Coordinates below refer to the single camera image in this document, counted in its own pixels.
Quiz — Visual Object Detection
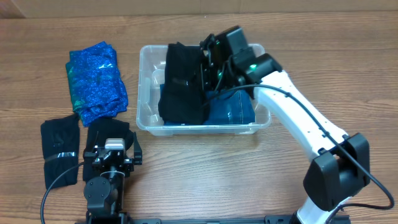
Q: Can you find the black cloth with tape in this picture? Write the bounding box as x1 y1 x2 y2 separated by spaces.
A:
83 118 134 182

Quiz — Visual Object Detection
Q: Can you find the blue sparkly cloth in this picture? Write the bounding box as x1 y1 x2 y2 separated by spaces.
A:
65 42 128 127

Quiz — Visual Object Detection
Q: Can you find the dark blue denim cloth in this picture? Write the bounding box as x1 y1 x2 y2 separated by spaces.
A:
158 84 255 126

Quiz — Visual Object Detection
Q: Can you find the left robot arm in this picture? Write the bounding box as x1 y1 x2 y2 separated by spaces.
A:
83 132 142 224

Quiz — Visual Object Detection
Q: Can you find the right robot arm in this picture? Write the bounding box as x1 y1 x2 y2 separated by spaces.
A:
200 27 370 223

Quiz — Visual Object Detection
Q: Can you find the clear plastic storage bin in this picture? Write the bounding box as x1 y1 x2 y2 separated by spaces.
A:
136 45 272 136

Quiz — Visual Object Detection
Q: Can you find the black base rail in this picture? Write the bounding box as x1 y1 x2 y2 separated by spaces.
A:
74 212 351 224

